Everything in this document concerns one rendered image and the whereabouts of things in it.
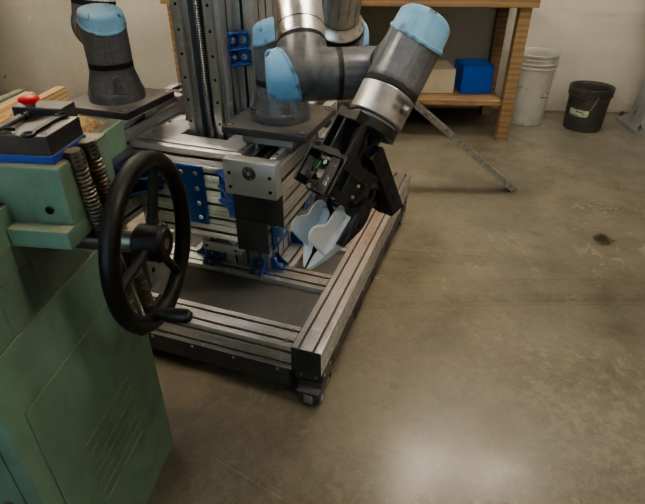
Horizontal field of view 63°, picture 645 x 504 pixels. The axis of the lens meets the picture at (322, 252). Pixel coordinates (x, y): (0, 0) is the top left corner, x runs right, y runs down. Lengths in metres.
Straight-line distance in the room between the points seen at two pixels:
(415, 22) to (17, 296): 0.69
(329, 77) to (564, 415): 1.31
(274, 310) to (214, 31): 0.81
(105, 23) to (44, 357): 0.88
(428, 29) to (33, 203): 0.59
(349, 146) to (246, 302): 1.09
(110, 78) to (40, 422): 0.91
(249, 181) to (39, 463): 0.69
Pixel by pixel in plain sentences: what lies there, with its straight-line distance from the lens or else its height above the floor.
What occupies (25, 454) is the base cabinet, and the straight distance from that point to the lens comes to 1.01.
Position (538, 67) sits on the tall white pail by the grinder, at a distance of 3.92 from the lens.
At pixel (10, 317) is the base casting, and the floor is 0.75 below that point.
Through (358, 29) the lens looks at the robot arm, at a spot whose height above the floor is 1.03.
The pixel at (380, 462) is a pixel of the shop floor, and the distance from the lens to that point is 1.54.
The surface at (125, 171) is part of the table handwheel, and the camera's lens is 0.79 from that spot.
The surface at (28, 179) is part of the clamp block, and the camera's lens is 0.84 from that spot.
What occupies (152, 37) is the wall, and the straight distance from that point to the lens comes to 4.34.
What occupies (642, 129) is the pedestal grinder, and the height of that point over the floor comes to 0.03.
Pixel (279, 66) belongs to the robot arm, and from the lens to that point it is 0.78.
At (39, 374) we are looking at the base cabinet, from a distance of 0.99.
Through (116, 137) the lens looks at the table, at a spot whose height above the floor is 0.88.
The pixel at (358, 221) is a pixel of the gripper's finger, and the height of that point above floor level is 0.92.
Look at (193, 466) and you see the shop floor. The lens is 1.56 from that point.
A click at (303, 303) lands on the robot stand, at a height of 0.21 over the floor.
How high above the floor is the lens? 1.25
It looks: 33 degrees down
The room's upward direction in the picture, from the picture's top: straight up
